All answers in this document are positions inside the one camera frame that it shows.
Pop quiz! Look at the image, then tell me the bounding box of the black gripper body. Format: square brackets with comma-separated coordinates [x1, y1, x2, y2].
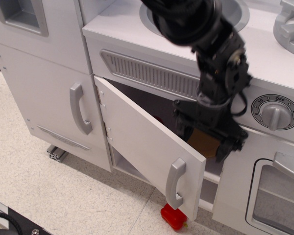
[173, 99, 248, 162]

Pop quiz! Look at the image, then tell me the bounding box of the white cabinet door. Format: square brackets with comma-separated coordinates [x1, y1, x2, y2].
[94, 76, 206, 220]

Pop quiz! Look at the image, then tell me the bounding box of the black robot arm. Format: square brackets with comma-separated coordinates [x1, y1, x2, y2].
[144, 0, 252, 162]

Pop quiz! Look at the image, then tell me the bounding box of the grey timer knob dial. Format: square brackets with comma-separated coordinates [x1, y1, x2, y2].
[251, 94, 294, 131]

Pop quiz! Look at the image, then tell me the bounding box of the white oven door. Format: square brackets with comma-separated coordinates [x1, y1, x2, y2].
[213, 129, 294, 235]

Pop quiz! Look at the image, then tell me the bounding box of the grey vent grille panel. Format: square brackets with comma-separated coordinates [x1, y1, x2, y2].
[100, 49, 199, 100]

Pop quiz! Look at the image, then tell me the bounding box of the red toy bell pepper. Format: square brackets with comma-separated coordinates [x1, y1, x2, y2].
[160, 204, 188, 231]

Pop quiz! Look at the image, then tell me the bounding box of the silver round sink bowl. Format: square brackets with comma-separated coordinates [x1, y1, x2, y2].
[139, 0, 250, 37]

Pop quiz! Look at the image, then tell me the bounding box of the grey stove burner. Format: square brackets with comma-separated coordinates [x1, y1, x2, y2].
[273, 0, 294, 54]

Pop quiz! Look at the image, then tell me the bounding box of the white toy kitchen body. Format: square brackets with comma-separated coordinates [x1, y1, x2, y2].
[0, 0, 294, 235]

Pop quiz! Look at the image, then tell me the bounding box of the silver fridge nameplate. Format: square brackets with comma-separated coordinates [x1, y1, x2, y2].
[37, 125, 91, 151]

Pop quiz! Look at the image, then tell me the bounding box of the white fridge door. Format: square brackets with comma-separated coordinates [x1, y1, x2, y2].
[0, 44, 112, 171]

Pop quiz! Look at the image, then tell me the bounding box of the grey cabinet door handle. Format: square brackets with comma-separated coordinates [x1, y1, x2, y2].
[165, 158, 186, 210]

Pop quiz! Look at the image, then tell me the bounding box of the grey oven door handle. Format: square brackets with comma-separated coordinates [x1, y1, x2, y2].
[272, 152, 294, 176]

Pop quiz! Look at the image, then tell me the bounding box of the grey fridge door handle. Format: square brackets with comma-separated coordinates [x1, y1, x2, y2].
[69, 83, 93, 135]

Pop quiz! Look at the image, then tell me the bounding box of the aluminium extrusion rail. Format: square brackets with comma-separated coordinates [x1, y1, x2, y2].
[47, 145, 68, 163]

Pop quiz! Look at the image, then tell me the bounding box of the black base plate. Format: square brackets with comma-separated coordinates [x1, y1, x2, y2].
[8, 207, 51, 235]

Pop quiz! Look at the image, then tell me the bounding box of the black ribbed cable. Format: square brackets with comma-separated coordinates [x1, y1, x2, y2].
[0, 211, 22, 235]

